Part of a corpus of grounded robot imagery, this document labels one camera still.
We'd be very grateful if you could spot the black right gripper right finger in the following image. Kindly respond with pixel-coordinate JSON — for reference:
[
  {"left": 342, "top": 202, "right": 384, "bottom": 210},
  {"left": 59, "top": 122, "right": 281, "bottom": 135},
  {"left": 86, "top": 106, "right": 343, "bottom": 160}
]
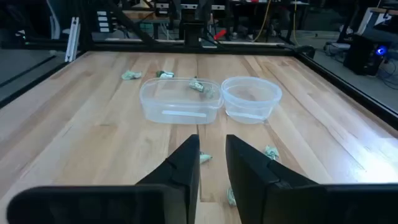
[{"left": 225, "top": 134, "right": 327, "bottom": 224}]

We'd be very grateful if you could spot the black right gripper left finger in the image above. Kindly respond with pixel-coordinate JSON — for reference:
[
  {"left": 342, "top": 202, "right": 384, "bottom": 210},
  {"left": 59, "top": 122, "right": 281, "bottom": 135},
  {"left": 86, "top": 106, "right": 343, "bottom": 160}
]
[{"left": 136, "top": 134, "right": 201, "bottom": 224}]

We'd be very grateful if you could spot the green candy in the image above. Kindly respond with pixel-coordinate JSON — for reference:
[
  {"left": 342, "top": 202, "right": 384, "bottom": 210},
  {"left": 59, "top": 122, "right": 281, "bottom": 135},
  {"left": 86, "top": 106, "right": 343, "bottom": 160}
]
[{"left": 121, "top": 70, "right": 142, "bottom": 81}]

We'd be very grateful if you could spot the rectangular clear plastic container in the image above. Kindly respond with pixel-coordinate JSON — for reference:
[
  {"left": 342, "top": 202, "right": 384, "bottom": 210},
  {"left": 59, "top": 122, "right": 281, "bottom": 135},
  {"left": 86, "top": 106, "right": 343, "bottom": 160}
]
[{"left": 139, "top": 77, "right": 224, "bottom": 126}]

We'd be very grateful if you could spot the round clear plastic container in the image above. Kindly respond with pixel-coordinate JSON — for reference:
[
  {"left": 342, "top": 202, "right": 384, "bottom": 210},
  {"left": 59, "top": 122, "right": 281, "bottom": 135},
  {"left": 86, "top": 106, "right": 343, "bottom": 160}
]
[{"left": 221, "top": 76, "right": 283, "bottom": 125}]

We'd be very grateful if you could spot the black computer with blue light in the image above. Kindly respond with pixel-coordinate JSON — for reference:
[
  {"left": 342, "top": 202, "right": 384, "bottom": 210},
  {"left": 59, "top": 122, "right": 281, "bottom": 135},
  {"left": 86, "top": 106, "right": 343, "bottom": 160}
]
[{"left": 343, "top": 33, "right": 392, "bottom": 77}]

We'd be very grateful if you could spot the black labelled drawer cabinet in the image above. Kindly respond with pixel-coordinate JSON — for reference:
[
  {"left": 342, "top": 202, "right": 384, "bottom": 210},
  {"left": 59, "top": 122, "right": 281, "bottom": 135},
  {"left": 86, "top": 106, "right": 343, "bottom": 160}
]
[{"left": 93, "top": 9, "right": 114, "bottom": 34}]

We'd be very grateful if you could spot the white aluminium extrusion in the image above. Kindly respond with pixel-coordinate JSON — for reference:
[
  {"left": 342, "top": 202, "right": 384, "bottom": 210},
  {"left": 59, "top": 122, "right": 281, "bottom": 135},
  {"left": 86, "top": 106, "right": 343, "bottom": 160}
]
[{"left": 64, "top": 16, "right": 81, "bottom": 63}]

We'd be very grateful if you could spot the black aluminium table frame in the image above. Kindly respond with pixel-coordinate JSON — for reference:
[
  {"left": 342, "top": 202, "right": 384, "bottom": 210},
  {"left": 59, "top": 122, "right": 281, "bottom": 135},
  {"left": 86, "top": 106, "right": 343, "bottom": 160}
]
[{"left": 0, "top": 0, "right": 398, "bottom": 131}]

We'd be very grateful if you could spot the black frame foot bracket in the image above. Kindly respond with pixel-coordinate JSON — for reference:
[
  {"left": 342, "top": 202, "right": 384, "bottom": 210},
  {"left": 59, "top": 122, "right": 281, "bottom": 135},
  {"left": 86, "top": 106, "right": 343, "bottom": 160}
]
[{"left": 294, "top": 45, "right": 316, "bottom": 59}]

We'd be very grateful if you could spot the yellow cable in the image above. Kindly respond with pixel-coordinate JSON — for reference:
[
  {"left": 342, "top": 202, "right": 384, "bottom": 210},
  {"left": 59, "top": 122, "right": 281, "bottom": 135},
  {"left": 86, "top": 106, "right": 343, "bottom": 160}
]
[
  {"left": 291, "top": 0, "right": 300, "bottom": 46},
  {"left": 253, "top": 0, "right": 272, "bottom": 43}
]

